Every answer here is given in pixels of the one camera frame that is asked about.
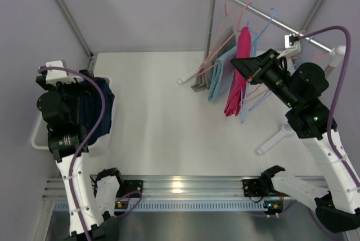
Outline navy blue trousers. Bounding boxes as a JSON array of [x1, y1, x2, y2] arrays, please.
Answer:
[[79, 77, 115, 145]]

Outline pink trousers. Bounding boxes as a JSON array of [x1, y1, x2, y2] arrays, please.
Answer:
[[224, 26, 251, 117]]

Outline coral pink hanger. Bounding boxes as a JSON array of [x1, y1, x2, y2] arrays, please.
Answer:
[[247, 29, 329, 98]]

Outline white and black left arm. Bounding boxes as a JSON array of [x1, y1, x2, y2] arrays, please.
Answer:
[[36, 61, 123, 240]]

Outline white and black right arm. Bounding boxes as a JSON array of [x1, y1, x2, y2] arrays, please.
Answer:
[[231, 49, 359, 233]]

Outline light blue trousers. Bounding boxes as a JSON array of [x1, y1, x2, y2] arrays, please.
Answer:
[[208, 45, 237, 103]]

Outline grey trousers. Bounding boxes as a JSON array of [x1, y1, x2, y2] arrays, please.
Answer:
[[191, 26, 236, 92]]

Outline white and metal clothes rack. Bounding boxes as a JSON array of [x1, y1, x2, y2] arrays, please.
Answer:
[[177, 0, 346, 156]]

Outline white plastic laundry basket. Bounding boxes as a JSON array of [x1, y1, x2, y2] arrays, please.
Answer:
[[31, 75, 116, 157]]

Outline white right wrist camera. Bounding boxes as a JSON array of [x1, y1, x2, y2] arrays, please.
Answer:
[[277, 33, 301, 59]]

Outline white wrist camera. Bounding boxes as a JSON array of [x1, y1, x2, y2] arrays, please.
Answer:
[[277, 33, 301, 59], [46, 60, 74, 85]]

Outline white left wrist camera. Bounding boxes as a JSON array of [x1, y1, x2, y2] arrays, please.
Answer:
[[46, 60, 74, 85]]

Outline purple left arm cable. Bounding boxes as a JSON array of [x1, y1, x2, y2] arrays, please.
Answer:
[[38, 66, 143, 241]]

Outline aluminium mounting rail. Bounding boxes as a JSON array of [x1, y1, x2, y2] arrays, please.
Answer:
[[42, 175, 349, 200]]

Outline grey slotted cable duct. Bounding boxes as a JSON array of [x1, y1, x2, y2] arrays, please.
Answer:
[[53, 200, 268, 212]]

